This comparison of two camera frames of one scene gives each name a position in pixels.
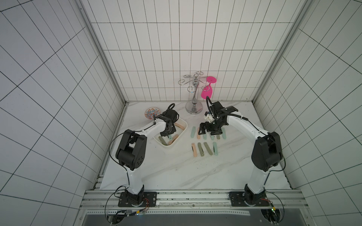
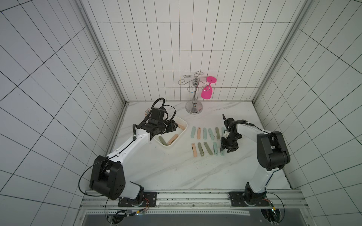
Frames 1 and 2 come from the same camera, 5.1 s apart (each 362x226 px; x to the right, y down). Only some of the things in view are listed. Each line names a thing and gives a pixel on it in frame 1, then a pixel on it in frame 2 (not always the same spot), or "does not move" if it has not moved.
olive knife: [210, 152] does not move
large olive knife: [162, 141] does not move
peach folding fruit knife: [194, 149] does not move
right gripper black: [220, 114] -> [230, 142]
